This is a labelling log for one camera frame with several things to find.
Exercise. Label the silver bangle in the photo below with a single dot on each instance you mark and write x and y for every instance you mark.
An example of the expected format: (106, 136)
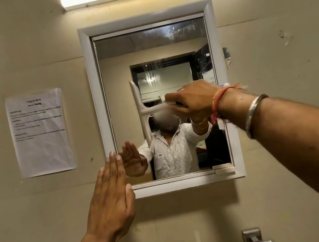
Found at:
(251, 118)

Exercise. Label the person's left thumb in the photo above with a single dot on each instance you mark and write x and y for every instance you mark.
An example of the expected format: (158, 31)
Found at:
(130, 196)

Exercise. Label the white framed mirror cabinet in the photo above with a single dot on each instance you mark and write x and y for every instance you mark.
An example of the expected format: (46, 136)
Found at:
(98, 105)

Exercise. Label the person's right hand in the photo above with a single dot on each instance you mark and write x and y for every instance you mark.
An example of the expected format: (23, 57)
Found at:
(197, 100)

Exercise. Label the person's right fingers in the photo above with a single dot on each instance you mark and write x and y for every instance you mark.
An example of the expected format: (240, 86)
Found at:
(176, 104)

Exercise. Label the person's left hand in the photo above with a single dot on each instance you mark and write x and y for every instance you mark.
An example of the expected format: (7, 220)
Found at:
(109, 202)

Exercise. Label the torn sticker remnant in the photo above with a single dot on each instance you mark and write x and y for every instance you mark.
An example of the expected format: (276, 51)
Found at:
(226, 55)

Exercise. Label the white paper notice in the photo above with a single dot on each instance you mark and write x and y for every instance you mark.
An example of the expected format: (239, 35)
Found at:
(40, 134)

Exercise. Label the person's right forearm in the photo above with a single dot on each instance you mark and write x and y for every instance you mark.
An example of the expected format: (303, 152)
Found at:
(291, 133)

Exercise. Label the white squeegee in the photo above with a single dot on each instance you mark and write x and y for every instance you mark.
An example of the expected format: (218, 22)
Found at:
(141, 113)

